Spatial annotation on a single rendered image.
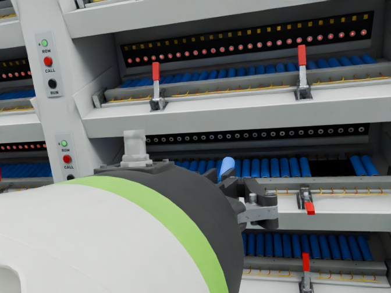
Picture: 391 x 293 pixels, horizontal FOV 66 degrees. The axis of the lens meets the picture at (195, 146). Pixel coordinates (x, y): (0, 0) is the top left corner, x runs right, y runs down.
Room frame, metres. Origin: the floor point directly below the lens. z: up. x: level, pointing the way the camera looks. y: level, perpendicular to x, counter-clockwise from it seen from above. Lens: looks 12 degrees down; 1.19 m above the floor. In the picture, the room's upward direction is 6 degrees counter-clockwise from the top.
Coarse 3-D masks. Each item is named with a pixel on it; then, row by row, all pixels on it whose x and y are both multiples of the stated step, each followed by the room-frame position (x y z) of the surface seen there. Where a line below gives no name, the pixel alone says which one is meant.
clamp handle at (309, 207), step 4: (304, 192) 0.51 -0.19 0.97; (304, 196) 0.51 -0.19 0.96; (308, 196) 0.51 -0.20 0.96; (304, 200) 0.49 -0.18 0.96; (308, 200) 0.49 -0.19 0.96; (308, 204) 0.47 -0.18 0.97; (308, 208) 0.45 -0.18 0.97; (312, 208) 0.45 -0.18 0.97; (308, 212) 0.45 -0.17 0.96; (312, 212) 0.45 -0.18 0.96
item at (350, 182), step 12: (264, 180) 0.57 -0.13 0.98; (276, 180) 0.56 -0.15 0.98; (288, 180) 0.56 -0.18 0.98; (300, 180) 0.55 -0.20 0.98; (312, 180) 0.55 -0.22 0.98; (324, 180) 0.54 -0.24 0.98; (336, 180) 0.53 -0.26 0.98; (348, 180) 0.53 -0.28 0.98; (360, 180) 0.52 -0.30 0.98; (372, 180) 0.52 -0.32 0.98; (384, 180) 0.51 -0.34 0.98
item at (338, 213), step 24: (168, 144) 0.74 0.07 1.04; (192, 144) 0.72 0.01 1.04; (216, 144) 0.71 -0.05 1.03; (240, 144) 0.70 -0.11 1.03; (264, 144) 0.68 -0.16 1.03; (288, 144) 0.67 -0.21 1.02; (312, 144) 0.66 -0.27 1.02; (384, 144) 0.62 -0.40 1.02; (384, 168) 0.58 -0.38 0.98; (288, 216) 0.51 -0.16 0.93; (312, 216) 0.50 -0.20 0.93; (336, 216) 0.49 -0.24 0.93; (360, 216) 0.48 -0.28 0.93; (384, 216) 0.47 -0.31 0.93
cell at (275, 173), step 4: (272, 160) 0.64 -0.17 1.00; (276, 160) 0.63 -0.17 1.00; (272, 164) 0.62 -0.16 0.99; (276, 164) 0.62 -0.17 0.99; (272, 168) 0.61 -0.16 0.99; (276, 168) 0.61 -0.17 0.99; (272, 172) 0.60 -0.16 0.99; (276, 172) 0.59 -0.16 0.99; (272, 176) 0.59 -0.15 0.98; (276, 176) 0.59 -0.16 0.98
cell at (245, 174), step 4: (244, 160) 0.65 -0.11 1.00; (248, 160) 0.65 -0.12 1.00; (244, 164) 0.64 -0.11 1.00; (248, 164) 0.64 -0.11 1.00; (244, 168) 0.63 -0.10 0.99; (248, 168) 0.63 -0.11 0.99; (244, 172) 0.61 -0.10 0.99; (248, 172) 0.61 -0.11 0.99; (244, 176) 0.60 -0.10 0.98; (248, 176) 0.60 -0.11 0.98
